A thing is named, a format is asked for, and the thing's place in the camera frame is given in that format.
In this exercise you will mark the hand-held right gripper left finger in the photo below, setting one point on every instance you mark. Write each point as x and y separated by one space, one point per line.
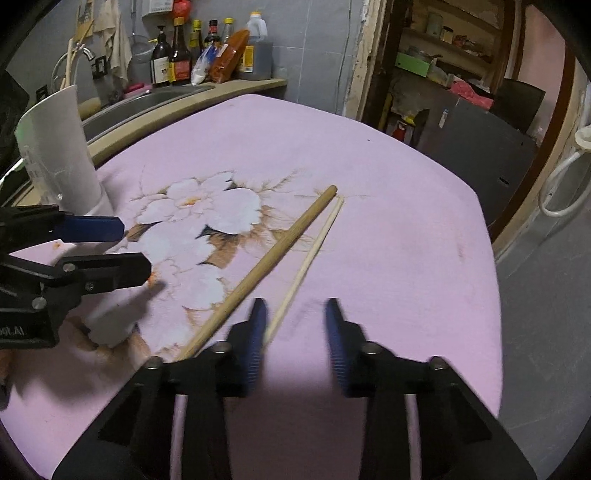
256 341

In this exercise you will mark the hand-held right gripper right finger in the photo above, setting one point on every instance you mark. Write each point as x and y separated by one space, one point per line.
337 341

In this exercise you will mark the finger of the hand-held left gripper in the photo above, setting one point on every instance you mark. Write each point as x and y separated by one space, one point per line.
111 272
92 229

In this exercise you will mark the white plastic cup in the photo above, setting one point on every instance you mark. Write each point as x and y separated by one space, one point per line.
60 157

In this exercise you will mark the thick wooden stick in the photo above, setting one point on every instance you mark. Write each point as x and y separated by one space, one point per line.
277 251

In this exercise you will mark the pale wooden chopstick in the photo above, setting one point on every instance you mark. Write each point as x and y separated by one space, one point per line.
314 251

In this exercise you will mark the metal sink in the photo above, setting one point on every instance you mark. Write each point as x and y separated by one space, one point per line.
138 104

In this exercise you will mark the pink floral tablecloth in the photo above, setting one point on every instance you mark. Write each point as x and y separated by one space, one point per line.
369 207

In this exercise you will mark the chrome faucet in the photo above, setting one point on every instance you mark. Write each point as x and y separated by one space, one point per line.
87 52

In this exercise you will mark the metal strainer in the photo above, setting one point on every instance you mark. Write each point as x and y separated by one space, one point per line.
140 55

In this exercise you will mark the dark bottle with white label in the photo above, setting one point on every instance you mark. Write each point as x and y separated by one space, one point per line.
160 60

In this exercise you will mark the hanging dish cloth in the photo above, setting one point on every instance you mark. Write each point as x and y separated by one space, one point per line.
115 37

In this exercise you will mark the white and blue bag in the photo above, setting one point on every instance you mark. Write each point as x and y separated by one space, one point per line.
203 64

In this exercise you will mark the tall red-capped sauce bottle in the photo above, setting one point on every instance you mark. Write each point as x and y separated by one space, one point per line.
180 50

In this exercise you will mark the yellow-capped sauce bottle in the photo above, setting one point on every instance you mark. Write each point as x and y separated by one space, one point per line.
227 30
196 41

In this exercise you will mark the orange powder packet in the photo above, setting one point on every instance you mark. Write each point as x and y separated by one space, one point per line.
226 57

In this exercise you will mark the small red bottle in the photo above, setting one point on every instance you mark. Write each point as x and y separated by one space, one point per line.
400 130

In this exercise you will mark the black-capped sauce bottle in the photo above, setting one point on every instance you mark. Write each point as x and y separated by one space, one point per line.
212 34

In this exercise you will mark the dark grey cabinet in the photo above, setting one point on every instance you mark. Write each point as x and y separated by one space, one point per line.
475 147

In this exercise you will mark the large plastic jug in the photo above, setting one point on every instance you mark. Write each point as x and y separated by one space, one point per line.
258 46

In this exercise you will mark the pink cloth bundle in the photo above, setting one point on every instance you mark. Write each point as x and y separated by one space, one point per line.
471 92

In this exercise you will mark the green box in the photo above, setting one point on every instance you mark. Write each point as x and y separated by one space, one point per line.
411 62

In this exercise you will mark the black chair back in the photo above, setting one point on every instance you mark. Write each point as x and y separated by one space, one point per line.
517 104

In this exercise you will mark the wooden door frame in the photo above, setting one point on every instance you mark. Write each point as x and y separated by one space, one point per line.
364 60

